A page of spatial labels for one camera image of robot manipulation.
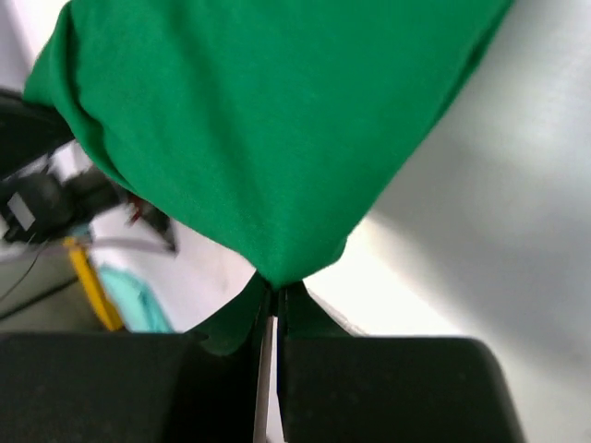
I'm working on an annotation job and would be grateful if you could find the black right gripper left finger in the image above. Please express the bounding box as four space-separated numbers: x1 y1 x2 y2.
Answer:
1 276 270 442

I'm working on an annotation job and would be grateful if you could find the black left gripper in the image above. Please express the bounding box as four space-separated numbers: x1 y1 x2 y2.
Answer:
0 90 74 175

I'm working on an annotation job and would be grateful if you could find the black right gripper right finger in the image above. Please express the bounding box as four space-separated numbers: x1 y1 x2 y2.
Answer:
277 283 525 442

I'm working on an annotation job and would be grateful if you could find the green t-shirt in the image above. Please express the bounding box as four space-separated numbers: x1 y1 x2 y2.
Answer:
22 0 516 292

